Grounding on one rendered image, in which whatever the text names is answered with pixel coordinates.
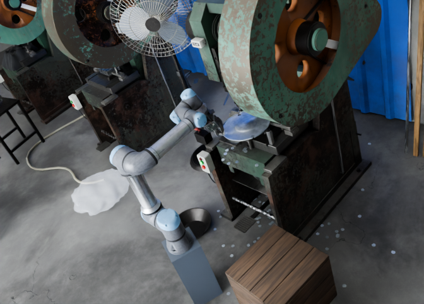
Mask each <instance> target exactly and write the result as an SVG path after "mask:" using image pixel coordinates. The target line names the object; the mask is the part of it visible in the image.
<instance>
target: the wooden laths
mask: <svg viewBox="0 0 424 304"><path fill-rule="evenodd" d="M412 10H413V0H409V13H408V58H407V81H406V125H405V149H404V152H405V153H408V127H409V89H410V69H411V30H412ZM423 51H424V0H420V2H419V18H418V49H417V65H416V96H415V127H414V143H413V156H418V155H419V142H420V116H421V90H422V76H423ZM423 157H424V137H423Z"/></svg>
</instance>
